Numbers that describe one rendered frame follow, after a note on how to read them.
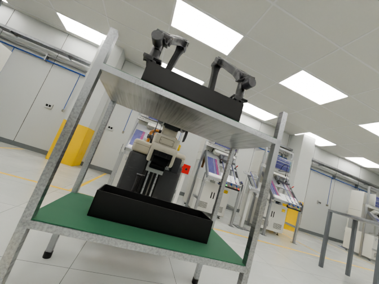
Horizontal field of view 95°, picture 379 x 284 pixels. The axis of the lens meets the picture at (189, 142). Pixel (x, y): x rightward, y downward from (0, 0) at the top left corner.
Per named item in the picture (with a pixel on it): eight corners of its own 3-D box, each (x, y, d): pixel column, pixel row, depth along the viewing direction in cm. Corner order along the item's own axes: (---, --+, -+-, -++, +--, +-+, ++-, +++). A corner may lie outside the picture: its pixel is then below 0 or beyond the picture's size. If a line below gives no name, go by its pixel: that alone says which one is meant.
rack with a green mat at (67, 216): (231, 359, 70) (289, 113, 89) (-41, 340, 50) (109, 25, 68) (196, 281, 114) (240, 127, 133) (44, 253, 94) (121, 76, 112)
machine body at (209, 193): (222, 220, 337) (231, 189, 347) (189, 211, 321) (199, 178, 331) (210, 210, 399) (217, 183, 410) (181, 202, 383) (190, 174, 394)
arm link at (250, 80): (246, 77, 116) (236, 73, 113) (259, 70, 105) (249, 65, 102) (245, 94, 114) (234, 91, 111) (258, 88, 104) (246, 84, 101)
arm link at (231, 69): (224, 66, 146) (213, 62, 142) (227, 60, 143) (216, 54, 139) (248, 84, 114) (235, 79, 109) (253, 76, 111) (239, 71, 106)
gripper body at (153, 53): (161, 63, 95) (165, 52, 97) (142, 54, 93) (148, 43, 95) (159, 69, 102) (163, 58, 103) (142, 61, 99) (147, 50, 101)
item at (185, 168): (180, 212, 290) (194, 167, 303) (166, 208, 285) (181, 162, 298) (177, 207, 313) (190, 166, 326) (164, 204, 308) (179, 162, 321)
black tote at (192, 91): (225, 127, 115) (229, 112, 117) (239, 121, 98) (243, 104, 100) (140, 92, 102) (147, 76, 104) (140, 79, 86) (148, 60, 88)
